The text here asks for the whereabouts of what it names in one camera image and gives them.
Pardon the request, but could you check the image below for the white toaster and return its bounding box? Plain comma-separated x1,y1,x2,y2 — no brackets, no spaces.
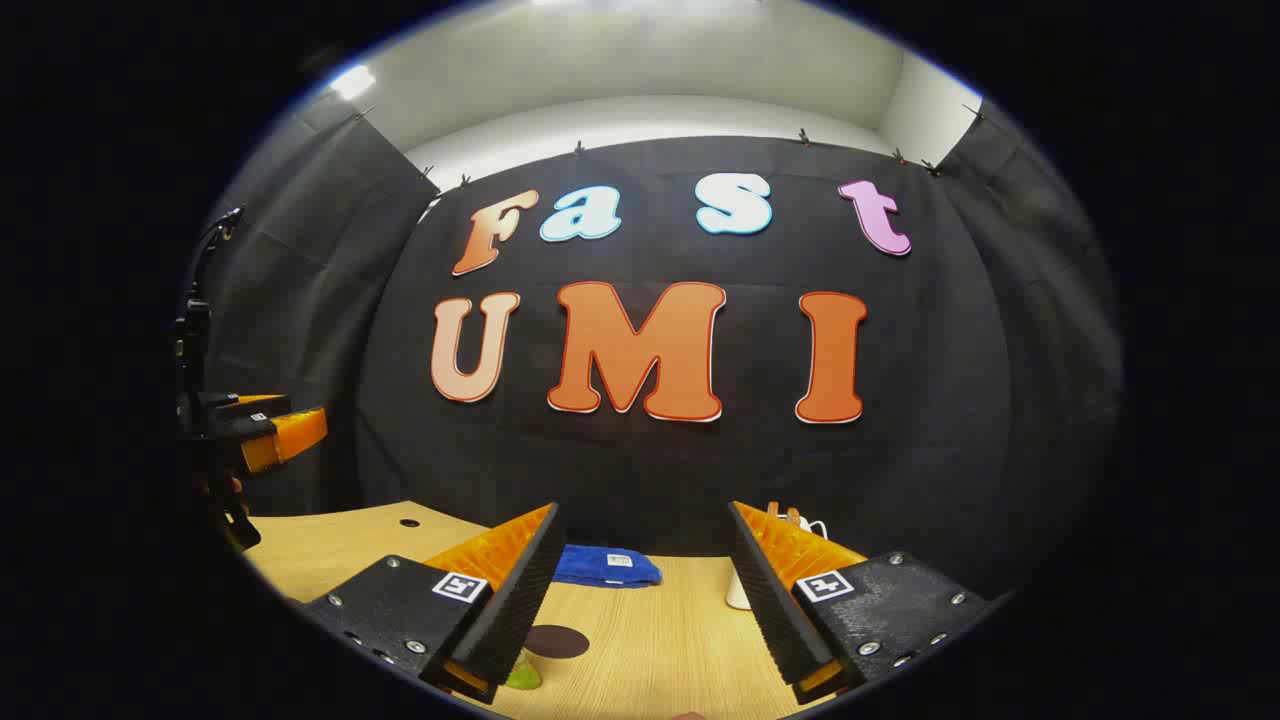
725,503,831,611

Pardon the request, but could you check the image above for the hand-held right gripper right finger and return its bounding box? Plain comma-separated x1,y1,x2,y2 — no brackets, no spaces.
727,500,1011,706

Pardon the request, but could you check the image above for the black backdrop cloth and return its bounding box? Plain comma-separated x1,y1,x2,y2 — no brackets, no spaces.
185,90,1121,601

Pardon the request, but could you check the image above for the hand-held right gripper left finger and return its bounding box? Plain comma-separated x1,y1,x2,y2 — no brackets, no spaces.
300,502,564,705

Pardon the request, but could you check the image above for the dark round coaster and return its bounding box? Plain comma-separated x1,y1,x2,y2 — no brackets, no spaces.
523,625,591,660

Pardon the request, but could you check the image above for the blue towel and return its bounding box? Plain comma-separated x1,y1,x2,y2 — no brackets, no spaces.
553,544,663,589

